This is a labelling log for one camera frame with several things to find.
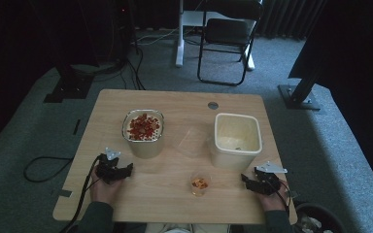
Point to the black trash bin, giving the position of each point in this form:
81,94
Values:
320,215

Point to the black slanted stand with plate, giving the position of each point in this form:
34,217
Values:
299,95

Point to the round grey table grommet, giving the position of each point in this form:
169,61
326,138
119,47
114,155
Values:
213,105

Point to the black folding chair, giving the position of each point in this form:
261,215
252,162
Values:
228,30

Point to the person's left hand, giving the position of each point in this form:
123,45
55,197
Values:
105,192

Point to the small clear plastic cup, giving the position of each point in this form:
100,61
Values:
200,187

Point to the person's right hand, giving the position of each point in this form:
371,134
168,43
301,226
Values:
273,200

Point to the black stand with flat base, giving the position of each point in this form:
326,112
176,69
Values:
69,85

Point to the beige square container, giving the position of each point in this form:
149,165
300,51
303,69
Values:
236,152

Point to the pile of red food pieces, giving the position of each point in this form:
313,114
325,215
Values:
143,126

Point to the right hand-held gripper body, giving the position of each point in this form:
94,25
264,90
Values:
267,181

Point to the orange food pieces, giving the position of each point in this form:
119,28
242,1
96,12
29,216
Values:
200,183

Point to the beige container with red pieces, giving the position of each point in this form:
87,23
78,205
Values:
144,145

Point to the clear plastic lid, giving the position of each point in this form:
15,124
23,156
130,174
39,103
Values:
191,140

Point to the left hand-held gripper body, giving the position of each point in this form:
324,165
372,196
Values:
108,170

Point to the white desk frame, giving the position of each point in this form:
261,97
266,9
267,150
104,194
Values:
180,42

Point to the dark pleated curtain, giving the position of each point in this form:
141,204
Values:
288,19

